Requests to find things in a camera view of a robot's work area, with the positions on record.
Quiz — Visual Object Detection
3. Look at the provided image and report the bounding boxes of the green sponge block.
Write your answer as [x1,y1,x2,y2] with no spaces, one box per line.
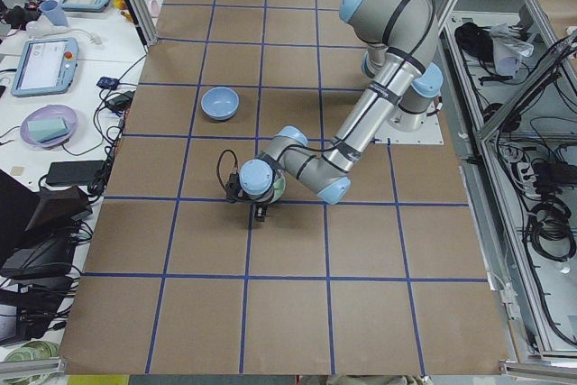
[27,117,69,142]

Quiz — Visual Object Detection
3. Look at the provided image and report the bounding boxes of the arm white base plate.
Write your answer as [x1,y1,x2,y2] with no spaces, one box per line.
[374,98,444,146]

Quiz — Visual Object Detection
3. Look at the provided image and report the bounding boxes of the stacked green plates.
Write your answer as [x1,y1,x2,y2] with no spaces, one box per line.
[4,340,59,362]

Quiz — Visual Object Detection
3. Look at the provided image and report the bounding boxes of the black power brick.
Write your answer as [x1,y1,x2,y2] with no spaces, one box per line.
[45,160,105,187]

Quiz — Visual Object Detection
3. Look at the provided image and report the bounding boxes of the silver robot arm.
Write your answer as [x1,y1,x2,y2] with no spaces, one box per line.
[230,0,439,221]

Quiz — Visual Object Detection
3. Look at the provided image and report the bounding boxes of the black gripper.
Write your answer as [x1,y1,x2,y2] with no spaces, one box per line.
[252,198,271,223]

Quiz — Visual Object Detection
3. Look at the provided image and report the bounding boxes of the small blue device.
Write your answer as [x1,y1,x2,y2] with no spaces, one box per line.
[96,77,120,90]

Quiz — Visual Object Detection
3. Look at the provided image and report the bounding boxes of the near blue teach pendant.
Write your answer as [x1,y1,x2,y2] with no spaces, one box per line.
[11,38,79,97]

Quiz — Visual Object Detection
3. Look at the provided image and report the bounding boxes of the purple plate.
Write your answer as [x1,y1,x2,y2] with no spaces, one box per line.
[20,105,78,148]

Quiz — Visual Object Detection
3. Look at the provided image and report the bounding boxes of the green bowl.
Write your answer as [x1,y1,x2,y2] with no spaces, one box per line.
[271,171,286,202]

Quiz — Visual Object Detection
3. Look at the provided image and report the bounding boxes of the light blue plastic cup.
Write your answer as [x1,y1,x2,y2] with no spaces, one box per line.
[40,0,69,27]

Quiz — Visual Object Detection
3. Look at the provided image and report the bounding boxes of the blue bowl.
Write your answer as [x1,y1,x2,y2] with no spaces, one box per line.
[201,87,240,121]

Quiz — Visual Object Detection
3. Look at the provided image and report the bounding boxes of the black laptop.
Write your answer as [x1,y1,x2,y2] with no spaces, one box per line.
[1,172,92,280]

